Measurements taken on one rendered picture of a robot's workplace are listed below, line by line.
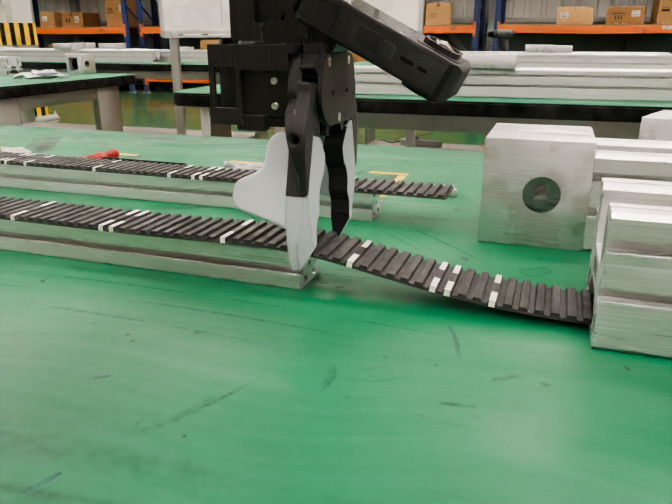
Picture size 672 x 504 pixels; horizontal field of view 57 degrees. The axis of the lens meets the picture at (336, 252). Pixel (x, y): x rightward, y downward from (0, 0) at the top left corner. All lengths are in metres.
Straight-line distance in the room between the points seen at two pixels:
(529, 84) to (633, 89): 0.29
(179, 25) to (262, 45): 3.41
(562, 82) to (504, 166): 1.45
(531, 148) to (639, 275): 0.21
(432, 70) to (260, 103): 0.12
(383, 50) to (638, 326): 0.22
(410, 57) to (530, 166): 0.20
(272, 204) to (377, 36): 0.13
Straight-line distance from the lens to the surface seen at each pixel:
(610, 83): 2.02
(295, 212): 0.41
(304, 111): 0.40
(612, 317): 0.40
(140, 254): 0.52
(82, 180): 0.81
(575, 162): 0.56
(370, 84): 2.06
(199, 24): 3.76
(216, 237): 0.48
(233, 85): 0.44
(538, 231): 0.58
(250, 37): 0.44
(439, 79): 0.40
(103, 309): 0.46
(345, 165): 0.47
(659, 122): 0.76
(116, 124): 3.33
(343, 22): 0.41
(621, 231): 0.38
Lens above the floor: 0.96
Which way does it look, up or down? 19 degrees down
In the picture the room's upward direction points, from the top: straight up
